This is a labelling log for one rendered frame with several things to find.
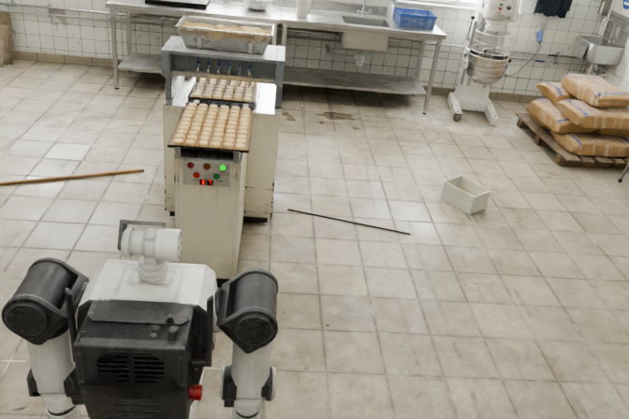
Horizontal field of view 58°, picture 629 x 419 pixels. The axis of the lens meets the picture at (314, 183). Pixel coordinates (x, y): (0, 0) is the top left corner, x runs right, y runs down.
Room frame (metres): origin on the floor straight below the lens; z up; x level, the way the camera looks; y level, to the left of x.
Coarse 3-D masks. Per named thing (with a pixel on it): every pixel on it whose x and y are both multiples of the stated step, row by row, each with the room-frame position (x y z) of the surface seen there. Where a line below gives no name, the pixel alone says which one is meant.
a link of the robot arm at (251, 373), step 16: (240, 352) 0.92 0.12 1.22; (256, 352) 0.92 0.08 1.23; (224, 368) 0.99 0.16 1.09; (240, 368) 0.92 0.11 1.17; (256, 368) 0.92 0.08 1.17; (272, 368) 1.01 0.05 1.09; (224, 384) 0.93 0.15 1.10; (240, 384) 0.92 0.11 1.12; (256, 384) 0.92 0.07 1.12; (272, 384) 0.97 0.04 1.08
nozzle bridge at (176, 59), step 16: (176, 48) 3.31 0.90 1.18; (272, 48) 3.56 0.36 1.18; (176, 64) 3.33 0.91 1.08; (192, 64) 3.34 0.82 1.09; (224, 64) 3.36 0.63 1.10; (256, 64) 3.38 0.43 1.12; (272, 64) 3.39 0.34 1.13; (240, 80) 3.32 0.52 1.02; (256, 80) 3.33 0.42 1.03; (272, 80) 3.34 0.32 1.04
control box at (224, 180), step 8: (184, 160) 2.55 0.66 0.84; (192, 160) 2.55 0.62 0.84; (200, 160) 2.56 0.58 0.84; (208, 160) 2.57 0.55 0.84; (216, 160) 2.58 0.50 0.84; (224, 160) 2.59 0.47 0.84; (184, 168) 2.55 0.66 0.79; (192, 168) 2.55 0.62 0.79; (200, 168) 2.56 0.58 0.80; (216, 168) 2.56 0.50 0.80; (184, 176) 2.55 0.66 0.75; (192, 176) 2.55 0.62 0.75; (200, 176) 2.56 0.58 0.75; (208, 176) 2.56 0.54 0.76; (224, 176) 2.57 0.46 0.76; (200, 184) 2.55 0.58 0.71; (208, 184) 2.56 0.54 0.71; (216, 184) 2.56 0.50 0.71; (224, 184) 2.57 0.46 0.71
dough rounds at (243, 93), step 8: (200, 80) 3.53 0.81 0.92; (224, 80) 3.58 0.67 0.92; (232, 80) 3.60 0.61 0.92; (200, 88) 3.39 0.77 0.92; (208, 88) 3.40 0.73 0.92; (216, 88) 3.45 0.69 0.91; (224, 88) 3.46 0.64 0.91; (232, 88) 3.46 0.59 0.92; (240, 88) 3.47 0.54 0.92; (248, 88) 3.49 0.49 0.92; (192, 96) 3.28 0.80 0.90; (200, 96) 3.28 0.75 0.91; (208, 96) 3.27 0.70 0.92; (216, 96) 3.27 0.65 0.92; (224, 96) 3.29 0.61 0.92; (232, 96) 3.36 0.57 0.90; (240, 96) 3.32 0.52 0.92; (248, 96) 3.35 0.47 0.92
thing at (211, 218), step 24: (240, 168) 2.61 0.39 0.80; (192, 192) 2.58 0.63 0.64; (216, 192) 2.59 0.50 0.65; (240, 192) 2.64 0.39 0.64; (192, 216) 2.58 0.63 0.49; (216, 216) 2.59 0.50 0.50; (240, 216) 2.77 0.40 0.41; (192, 240) 2.58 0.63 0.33; (216, 240) 2.59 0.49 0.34; (240, 240) 2.93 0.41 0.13; (216, 264) 2.60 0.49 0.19
